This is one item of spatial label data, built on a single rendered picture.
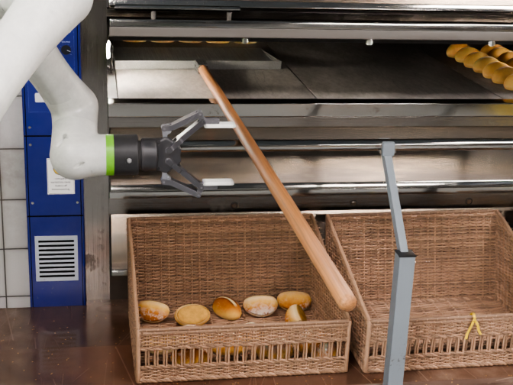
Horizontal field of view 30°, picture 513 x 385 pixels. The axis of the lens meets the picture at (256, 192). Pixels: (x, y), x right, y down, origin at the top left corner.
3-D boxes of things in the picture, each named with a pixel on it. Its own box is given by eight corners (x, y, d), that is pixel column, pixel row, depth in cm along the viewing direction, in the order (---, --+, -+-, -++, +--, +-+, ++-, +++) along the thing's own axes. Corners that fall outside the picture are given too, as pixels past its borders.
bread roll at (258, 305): (278, 293, 275) (279, 310, 272) (275, 304, 281) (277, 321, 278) (243, 293, 274) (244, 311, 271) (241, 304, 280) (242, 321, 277)
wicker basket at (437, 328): (316, 296, 294) (322, 211, 285) (488, 288, 304) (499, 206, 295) (361, 376, 249) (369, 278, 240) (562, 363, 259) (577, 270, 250)
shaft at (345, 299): (358, 313, 148) (359, 296, 148) (339, 314, 148) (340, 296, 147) (208, 74, 307) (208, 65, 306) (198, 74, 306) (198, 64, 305)
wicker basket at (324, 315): (124, 302, 284) (124, 215, 275) (309, 295, 294) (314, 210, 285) (133, 386, 239) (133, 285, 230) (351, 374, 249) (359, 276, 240)
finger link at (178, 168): (169, 157, 215) (165, 162, 215) (205, 188, 219) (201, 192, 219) (167, 153, 218) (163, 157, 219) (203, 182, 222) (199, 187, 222)
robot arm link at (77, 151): (50, 189, 214) (48, 163, 205) (50, 142, 220) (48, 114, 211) (114, 188, 216) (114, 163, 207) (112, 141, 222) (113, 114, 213)
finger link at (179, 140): (167, 150, 218) (163, 146, 218) (204, 118, 217) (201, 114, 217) (169, 155, 215) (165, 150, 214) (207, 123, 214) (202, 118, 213)
